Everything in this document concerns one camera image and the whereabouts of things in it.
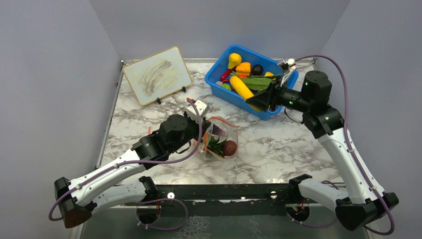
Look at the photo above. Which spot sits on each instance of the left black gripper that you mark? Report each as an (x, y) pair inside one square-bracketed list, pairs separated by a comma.
[(205, 124)]

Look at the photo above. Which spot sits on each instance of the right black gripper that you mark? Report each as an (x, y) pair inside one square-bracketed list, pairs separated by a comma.
[(266, 98)]

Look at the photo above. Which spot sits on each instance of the clear orange zip bag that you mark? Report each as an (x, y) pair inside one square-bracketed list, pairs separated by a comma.
[(231, 134)]

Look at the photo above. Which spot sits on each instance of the orange toy bell pepper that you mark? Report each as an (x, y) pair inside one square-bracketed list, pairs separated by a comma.
[(243, 69)]

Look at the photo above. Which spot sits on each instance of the dark purple passion fruit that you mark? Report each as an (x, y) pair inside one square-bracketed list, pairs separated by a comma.
[(229, 148)]

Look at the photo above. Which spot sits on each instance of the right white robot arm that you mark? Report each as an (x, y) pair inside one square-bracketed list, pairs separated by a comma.
[(364, 199)]

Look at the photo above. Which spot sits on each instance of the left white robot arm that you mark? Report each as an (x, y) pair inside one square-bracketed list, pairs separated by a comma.
[(79, 198)]

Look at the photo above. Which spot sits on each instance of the green leafy vegetable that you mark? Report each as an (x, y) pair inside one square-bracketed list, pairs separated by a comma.
[(259, 83)]

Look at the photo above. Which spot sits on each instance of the dark round plum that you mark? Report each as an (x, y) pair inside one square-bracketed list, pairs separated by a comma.
[(257, 70)]

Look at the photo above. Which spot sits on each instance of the blue plastic bin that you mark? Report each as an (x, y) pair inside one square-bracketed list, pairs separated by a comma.
[(220, 67)]

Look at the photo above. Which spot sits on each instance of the green toy lime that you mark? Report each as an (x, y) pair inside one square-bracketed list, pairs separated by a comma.
[(227, 86)]

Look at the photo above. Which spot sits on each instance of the red toy chili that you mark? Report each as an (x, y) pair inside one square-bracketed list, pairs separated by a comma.
[(226, 75)]

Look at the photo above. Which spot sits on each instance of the white drawing board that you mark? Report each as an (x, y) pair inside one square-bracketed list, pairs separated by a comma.
[(157, 76)]

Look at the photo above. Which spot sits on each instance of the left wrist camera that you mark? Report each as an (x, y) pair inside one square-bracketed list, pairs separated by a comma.
[(198, 108)]

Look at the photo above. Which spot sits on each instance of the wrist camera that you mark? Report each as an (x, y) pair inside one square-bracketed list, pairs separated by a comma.
[(198, 108), (288, 66)]

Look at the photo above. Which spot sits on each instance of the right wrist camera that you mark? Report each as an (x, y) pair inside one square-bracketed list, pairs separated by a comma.
[(288, 66)]

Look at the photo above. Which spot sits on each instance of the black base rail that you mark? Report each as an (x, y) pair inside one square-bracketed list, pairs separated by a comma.
[(225, 200)]

